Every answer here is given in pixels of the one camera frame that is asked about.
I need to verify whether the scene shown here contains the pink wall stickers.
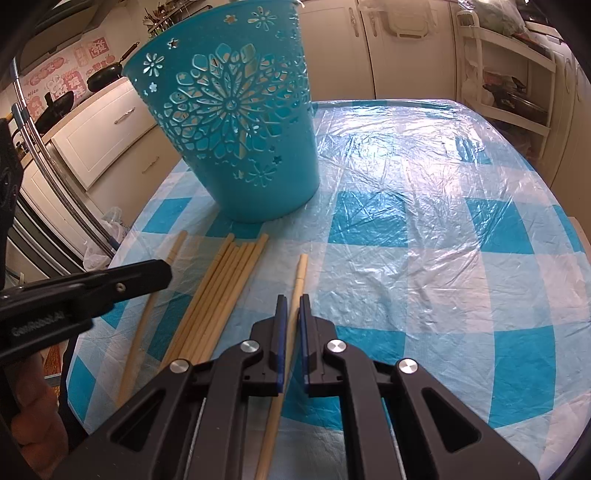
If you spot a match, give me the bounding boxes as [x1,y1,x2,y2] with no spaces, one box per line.
[21,37,112,121]

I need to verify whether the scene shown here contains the single beige chopstick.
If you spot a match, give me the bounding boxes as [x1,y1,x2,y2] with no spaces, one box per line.
[116,231,189,409]
[254,254,309,480]

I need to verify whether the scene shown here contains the white plastic tray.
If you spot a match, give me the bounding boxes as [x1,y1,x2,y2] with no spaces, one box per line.
[381,0,432,38]

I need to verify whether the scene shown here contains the black frying pan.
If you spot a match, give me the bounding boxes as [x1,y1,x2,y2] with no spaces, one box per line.
[34,91,75,134]

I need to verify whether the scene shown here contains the person's left hand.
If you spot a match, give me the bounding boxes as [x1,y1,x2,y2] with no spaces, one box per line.
[11,364,69,457]

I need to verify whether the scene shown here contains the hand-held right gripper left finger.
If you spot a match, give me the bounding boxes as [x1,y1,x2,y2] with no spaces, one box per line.
[51,293,290,480]

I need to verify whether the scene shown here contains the pale green bag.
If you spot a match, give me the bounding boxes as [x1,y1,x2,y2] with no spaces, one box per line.
[480,0,532,35]

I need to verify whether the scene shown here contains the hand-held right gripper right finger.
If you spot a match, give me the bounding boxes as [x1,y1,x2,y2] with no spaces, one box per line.
[299,293,541,480]

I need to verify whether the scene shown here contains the curved metal rails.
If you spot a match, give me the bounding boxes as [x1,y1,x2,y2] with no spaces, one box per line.
[11,55,116,264]

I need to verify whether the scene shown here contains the cream drawer cabinet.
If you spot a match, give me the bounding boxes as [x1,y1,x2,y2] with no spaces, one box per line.
[21,76,185,222]

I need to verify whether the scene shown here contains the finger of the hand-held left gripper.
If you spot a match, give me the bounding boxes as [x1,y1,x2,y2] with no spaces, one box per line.
[55,258,173,320]

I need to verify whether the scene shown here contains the black wok with long handle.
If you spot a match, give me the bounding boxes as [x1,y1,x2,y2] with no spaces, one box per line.
[86,42,140,93]

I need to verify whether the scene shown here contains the teal cutout plastic basket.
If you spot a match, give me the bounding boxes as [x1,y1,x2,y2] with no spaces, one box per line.
[122,0,321,224]

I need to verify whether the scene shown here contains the white shelf rack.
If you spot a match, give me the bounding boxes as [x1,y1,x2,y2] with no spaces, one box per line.
[455,9,557,153]

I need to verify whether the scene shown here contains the white plastic bag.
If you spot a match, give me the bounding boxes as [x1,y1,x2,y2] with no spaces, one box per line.
[82,206,125,271]

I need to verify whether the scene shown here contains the cream door cabinet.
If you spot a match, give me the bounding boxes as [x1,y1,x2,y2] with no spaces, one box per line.
[300,0,458,102]

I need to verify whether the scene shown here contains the bundle of wooden chopsticks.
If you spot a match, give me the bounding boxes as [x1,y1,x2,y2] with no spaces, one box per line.
[157,232,271,370]

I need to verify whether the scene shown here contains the blue checkered plastic tablecloth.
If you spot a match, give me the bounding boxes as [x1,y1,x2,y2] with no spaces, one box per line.
[66,98,589,480]

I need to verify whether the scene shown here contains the cream cabinet with handles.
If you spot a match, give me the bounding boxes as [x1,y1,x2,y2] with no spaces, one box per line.
[551,41,591,185]

